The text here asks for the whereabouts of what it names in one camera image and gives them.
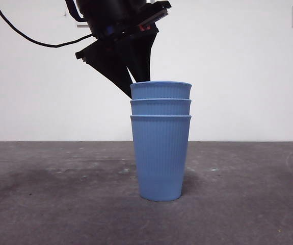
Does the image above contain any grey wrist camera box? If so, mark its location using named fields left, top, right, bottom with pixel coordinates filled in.
left=135, top=0, right=173, bottom=33

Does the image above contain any blue ribbed plastic cup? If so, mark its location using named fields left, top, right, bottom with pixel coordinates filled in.
left=130, top=99, right=193, bottom=117
left=130, top=81, right=193, bottom=100
left=129, top=114, right=193, bottom=203

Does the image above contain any thick black cable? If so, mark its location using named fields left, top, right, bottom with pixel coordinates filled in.
left=65, top=0, right=86, bottom=21

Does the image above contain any thin black cable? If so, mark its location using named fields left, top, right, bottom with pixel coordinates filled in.
left=0, top=0, right=97, bottom=48

